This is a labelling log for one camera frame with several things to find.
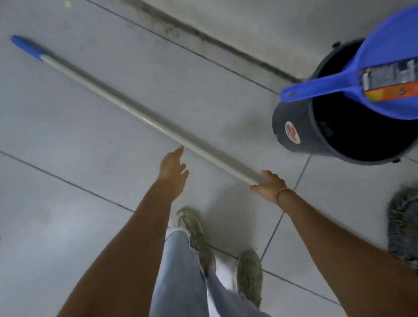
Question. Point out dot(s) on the person's right forearm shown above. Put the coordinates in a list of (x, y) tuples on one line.
[(359, 256)]

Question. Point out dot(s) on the white pole with blue grip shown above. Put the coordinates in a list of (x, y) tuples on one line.
[(140, 113)]

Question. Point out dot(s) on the person's right fingers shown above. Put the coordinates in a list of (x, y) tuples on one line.
[(264, 180)]

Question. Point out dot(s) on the person's right hand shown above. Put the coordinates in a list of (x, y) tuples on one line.
[(269, 189)]

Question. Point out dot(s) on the person's left hand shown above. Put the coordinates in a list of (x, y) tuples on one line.
[(170, 173)]

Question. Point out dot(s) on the person's left grey sneaker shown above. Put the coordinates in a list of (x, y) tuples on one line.
[(197, 236)]

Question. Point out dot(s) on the person's grey sneaker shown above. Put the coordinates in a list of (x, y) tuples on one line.
[(197, 236), (249, 276)]

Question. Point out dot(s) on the blue plastic dustpan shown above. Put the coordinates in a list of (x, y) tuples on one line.
[(390, 68)]

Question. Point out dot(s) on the person's left thumb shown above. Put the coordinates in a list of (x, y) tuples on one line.
[(184, 175)]

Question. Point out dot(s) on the black plastic bucket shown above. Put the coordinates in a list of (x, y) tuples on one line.
[(348, 125)]

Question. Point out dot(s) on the person's left forearm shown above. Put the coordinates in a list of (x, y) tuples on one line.
[(106, 281)]

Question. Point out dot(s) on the person's right grey sneaker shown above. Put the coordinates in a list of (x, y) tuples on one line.
[(249, 276)]

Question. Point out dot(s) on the person's light blue jeans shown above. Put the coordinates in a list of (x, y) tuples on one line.
[(194, 293)]

